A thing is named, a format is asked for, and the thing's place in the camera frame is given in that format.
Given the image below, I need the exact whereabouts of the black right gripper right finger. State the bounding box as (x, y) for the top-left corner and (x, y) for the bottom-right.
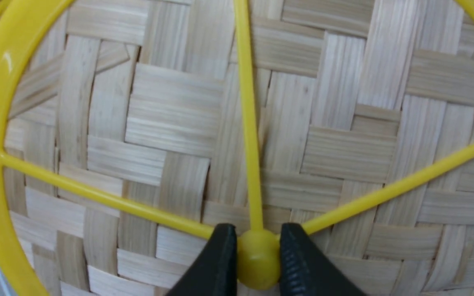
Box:
(279, 223), (365, 296)

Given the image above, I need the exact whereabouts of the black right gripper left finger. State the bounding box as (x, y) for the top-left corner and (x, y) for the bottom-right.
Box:
(167, 223), (237, 296)

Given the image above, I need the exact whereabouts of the woven bamboo steamer lid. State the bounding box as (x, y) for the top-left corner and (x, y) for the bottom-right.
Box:
(0, 0), (474, 296)

